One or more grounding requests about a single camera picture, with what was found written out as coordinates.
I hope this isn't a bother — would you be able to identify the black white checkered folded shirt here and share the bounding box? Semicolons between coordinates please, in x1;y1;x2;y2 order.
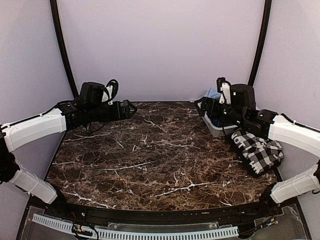
225;128;284;178

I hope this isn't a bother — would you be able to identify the white plastic laundry basket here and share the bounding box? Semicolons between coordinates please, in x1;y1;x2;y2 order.
201;94;241;138

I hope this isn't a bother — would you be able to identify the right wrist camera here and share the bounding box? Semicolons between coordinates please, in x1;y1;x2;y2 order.
216;77;256;109

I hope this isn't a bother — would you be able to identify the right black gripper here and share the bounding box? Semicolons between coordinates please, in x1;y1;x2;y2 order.
194;96;246;128

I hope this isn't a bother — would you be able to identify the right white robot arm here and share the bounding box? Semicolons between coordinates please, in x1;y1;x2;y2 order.
195;97;320;217

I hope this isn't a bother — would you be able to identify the blue plaid long sleeve shirt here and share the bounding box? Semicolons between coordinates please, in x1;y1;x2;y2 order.
210;118;226;128

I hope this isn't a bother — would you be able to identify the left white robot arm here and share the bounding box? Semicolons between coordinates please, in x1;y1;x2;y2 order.
0;100;138;218

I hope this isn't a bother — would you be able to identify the black corner post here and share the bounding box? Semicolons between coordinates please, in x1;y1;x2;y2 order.
247;0;272;87
49;0;79;98

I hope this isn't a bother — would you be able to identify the left black corner post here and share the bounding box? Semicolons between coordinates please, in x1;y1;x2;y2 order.
49;0;79;98

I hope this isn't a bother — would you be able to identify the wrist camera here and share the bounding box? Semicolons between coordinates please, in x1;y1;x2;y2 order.
216;77;256;109
78;79;119;106

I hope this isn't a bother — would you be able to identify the right black corner post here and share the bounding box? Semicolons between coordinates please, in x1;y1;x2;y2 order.
247;0;272;87

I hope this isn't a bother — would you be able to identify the light blue shirt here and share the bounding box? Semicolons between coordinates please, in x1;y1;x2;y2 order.
204;87;221;99

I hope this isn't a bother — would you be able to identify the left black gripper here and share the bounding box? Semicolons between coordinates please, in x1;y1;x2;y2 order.
86;99;137;122

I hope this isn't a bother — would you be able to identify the white slotted cable duct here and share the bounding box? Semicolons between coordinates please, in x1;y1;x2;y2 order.
31;213;239;240

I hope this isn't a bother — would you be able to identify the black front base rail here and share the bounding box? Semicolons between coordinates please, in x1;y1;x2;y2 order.
29;192;298;228

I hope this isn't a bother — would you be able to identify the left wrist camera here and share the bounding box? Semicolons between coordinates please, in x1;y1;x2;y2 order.
78;79;119;106

